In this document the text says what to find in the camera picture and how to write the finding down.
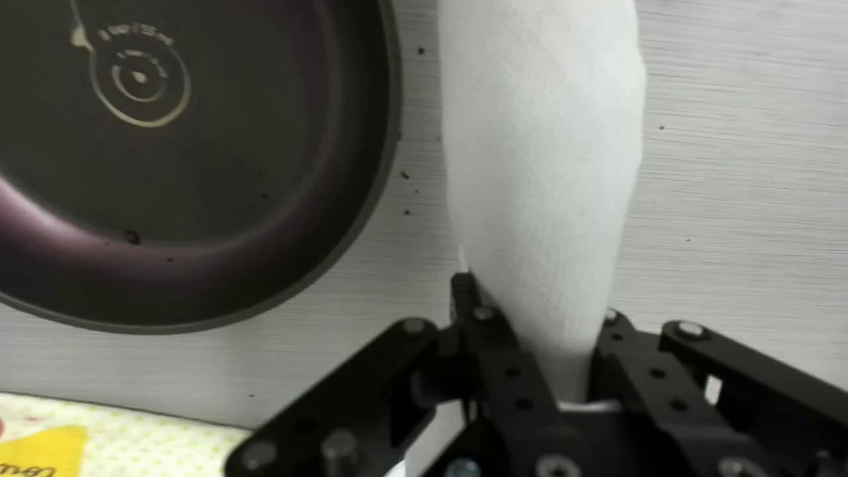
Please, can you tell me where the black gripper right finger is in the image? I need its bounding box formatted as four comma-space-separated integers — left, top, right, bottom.
585, 307, 848, 477

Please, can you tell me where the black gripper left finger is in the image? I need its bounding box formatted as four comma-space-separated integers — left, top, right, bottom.
223, 271, 577, 477

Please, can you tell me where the plain white cloth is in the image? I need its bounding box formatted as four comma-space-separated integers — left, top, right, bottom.
437, 0, 652, 410

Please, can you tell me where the dark non-stick frying pan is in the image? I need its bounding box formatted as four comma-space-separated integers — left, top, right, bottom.
0, 0, 406, 337

